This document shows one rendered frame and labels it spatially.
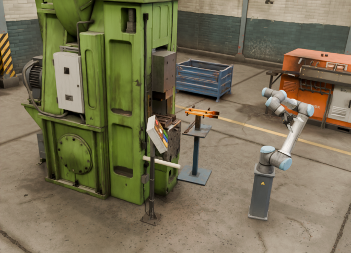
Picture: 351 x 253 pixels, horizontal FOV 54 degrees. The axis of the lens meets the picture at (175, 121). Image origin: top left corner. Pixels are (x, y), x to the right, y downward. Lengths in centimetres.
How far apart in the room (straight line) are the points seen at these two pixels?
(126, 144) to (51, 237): 124
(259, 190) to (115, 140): 173
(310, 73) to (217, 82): 201
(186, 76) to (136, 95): 443
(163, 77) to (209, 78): 410
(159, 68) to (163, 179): 139
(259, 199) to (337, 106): 340
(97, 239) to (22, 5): 688
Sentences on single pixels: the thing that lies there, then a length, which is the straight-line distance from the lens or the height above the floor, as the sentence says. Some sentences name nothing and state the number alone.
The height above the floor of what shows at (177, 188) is 0.
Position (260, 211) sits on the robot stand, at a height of 11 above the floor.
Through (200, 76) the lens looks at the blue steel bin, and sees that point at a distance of 782.
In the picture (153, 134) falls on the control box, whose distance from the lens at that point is 330.
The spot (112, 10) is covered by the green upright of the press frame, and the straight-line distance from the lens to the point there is 360.
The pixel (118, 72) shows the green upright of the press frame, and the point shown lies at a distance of 373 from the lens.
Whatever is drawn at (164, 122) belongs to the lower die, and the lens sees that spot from 395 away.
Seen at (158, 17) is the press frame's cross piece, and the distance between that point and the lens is 378.
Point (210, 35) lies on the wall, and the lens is 1238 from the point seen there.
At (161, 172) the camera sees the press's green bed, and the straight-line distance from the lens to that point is 420.
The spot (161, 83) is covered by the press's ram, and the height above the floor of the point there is 146.
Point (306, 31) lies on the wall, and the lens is 1108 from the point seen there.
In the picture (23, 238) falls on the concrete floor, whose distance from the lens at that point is 404.
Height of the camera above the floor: 251
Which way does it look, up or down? 23 degrees down
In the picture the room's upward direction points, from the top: 2 degrees clockwise
